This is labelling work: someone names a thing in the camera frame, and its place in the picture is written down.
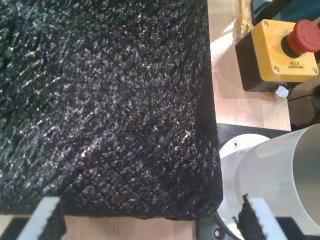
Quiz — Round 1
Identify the white paper tag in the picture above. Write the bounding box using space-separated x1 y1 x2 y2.
274 84 290 99

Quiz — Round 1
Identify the black mounting plate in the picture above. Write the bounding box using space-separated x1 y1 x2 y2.
195 121 293 240

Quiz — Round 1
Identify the black textured mat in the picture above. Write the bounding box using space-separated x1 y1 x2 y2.
0 0 224 222

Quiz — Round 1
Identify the yellow emergency stop box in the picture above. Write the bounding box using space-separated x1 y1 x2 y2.
234 19 320 92

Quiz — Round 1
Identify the yellow network cable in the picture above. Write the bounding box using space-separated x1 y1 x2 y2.
233 0 251 41

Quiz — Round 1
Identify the thin black wire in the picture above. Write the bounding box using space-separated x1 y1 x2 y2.
286 84 320 102

